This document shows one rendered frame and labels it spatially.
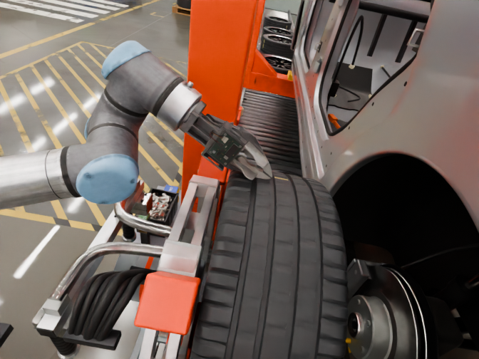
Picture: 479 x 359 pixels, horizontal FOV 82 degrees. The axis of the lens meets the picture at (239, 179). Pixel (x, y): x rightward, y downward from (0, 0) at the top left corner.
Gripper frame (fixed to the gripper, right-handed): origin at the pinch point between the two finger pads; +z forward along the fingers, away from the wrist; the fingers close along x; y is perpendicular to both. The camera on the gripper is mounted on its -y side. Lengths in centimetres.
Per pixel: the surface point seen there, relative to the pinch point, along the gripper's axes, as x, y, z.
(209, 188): -10.9, 0.6, -7.3
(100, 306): -30.9, 22.6, -11.6
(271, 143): -25, -188, 37
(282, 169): -21, -114, 38
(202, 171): -13.4, -10.6, -10.2
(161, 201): -59, -59, -12
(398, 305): -3.5, 6.3, 43.5
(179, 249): -16.2, 17.2, -6.7
